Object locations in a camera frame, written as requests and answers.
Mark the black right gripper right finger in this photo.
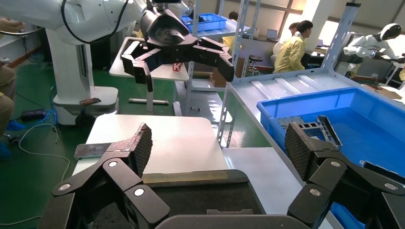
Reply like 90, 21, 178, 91
285, 122, 405, 229

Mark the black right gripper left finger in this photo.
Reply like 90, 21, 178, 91
34, 122, 171, 229

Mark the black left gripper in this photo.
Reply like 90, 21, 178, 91
121, 7, 235, 93

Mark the long silver metal bracket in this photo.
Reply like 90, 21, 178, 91
360, 160, 405, 178

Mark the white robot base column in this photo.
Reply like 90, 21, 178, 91
45, 28, 120, 127

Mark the black flat container tray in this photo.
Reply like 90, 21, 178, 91
92, 170, 266, 229

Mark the grey rack with blue bin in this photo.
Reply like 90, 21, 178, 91
173, 0, 254, 117

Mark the smartphone with dark screen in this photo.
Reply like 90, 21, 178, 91
74, 143, 112, 160

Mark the brown cardboard box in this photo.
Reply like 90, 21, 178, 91
209, 57, 246, 88

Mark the small blue plastic bin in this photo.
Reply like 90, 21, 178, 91
181, 13, 227, 34

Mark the large blue plastic bin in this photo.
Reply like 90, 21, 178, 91
256, 87, 405, 229

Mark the person in yellow coat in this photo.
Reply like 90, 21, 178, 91
221, 11, 243, 56
274, 20, 314, 74

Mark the black round stool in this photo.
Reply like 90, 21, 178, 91
248, 55, 264, 77

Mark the dark flat device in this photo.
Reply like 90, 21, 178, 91
78, 97, 102, 106

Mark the black power adapter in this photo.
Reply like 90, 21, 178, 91
20, 109, 47, 121

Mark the grey metal shelving rack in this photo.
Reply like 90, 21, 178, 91
216, 0, 405, 229

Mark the white humanoid robot black visor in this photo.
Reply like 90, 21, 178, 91
335, 23, 405, 77

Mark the person in khaki trousers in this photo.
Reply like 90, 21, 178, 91
0, 17, 26, 137

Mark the white pedestal table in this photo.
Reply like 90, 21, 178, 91
109, 37, 190, 116

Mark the upright grey metal bracket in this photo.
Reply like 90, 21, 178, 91
316, 115, 343, 150

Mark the flat ladder-shaped metal bracket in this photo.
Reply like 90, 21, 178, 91
296, 121, 321, 134

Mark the short grey metal bracket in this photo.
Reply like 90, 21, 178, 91
276, 116, 305, 128

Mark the white floor cable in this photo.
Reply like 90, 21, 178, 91
0, 122, 71, 227

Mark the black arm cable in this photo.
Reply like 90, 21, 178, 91
61, 0, 130, 45

